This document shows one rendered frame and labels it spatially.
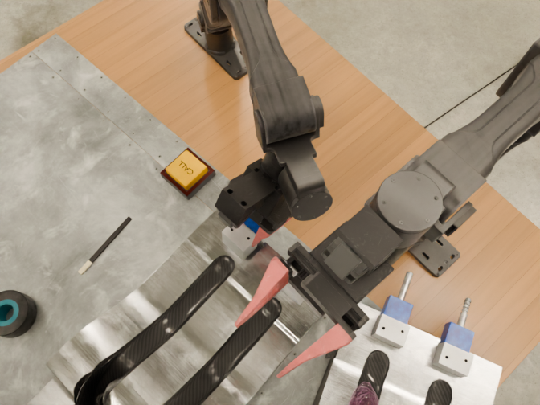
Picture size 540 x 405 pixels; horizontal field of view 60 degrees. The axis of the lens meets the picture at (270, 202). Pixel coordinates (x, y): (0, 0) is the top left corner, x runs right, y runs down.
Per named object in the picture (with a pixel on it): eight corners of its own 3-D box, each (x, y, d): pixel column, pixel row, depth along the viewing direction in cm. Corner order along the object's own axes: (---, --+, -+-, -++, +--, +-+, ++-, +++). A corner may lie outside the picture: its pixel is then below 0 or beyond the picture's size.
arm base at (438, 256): (452, 269, 81) (477, 243, 83) (370, 190, 86) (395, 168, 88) (436, 279, 88) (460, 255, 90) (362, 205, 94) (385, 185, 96)
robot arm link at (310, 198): (345, 210, 63) (350, 148, 53) (284, 227, 62) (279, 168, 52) (314, 152, 70) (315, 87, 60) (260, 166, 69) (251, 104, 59)
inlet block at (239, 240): (272, 193, 85) (275, 180, 80) (292, 210, 84) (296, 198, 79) (222, 242, 81) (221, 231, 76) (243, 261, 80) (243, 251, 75)
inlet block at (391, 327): (392, 270, 86) (400, 263, 81) (419, 281, 85) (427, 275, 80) (368, 337, 81) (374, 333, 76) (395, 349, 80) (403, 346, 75)
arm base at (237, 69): (234, 58, 98) (259, 41, 99) (177, 2, 103) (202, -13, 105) (235, 81, 105) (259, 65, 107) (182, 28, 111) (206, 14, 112)
